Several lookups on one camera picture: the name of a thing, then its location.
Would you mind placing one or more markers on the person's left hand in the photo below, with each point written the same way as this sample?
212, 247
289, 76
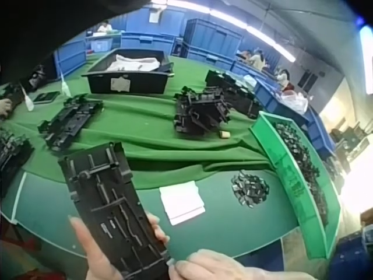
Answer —
94, 259

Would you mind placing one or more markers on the person's right hand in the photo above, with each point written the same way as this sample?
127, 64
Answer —
221, 266

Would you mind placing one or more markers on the person's right fingers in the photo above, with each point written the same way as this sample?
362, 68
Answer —
189, 265

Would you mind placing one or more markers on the long black plastic panel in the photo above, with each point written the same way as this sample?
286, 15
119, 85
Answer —
110, 198

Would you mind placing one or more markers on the white paper sheet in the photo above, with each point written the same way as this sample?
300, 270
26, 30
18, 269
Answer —
182, 202

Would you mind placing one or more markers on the pile of small black clips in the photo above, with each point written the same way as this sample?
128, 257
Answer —
250, 189

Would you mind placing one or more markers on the green table cloth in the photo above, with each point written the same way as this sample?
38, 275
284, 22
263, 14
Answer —
151, 140

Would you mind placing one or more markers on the green plastic bin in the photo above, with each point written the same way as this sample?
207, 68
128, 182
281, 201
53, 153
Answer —
285, 175

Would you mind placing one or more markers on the small beige cork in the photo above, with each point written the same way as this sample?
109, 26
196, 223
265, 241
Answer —
224, 134

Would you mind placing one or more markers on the heap of small black parts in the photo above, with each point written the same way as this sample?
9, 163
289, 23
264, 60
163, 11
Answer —
306, 163

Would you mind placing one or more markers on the heap of black plastic panels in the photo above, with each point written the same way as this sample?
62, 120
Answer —
201, 111

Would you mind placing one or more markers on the dark blue crate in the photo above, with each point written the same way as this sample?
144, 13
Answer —
352, 256

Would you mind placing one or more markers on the row of black plastic panels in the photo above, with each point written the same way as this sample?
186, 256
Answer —
233, 90

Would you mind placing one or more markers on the black plastic panel with ribs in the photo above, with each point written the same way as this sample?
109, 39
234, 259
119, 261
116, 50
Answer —
70, 122

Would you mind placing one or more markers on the row of blue crates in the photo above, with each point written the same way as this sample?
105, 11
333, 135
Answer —
317, 128

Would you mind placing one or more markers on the black tray with grey label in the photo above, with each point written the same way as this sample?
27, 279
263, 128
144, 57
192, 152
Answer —
128, 81

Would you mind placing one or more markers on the clear plastic bags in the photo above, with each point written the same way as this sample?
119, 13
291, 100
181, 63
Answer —
295, 102

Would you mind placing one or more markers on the cluttered dark shelf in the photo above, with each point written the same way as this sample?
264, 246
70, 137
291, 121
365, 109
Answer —
348, 143

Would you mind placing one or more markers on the stack of black plastic frames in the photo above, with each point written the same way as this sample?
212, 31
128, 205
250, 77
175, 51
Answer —
13, 157

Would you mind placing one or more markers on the white cloth bag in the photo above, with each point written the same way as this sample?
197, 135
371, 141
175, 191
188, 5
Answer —
134, 62

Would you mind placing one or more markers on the white squeeze bottle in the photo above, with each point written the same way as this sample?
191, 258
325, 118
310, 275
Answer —
27, 100
65, 86

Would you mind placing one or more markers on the small flat black tray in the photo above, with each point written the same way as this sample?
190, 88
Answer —
46, 97

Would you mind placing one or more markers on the low blue crates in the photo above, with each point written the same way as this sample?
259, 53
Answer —
148, 42

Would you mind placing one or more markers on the tall stack of blue crates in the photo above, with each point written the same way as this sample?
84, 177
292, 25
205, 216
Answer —
212, 38

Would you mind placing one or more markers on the blue bin with white label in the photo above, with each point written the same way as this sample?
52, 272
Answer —
100, 45

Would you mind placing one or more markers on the long ceiling light strip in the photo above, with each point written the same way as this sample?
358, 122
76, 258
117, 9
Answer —
253, 32

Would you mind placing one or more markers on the blue crate wall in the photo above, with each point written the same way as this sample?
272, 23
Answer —
71, 56

